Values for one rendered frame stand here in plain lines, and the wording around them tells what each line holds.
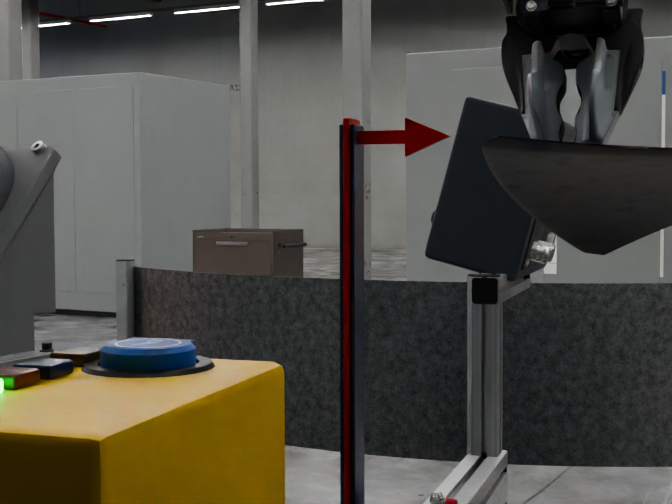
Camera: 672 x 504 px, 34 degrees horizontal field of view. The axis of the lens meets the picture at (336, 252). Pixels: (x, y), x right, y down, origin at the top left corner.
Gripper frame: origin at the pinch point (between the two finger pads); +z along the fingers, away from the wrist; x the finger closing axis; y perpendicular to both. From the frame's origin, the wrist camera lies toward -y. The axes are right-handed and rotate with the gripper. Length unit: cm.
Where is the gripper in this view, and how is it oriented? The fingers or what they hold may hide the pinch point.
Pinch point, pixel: (568, 169)
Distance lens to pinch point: 72.6
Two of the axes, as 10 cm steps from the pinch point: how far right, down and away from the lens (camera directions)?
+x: 9.5, 0.0, -3.1
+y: -3.0, -2.5, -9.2
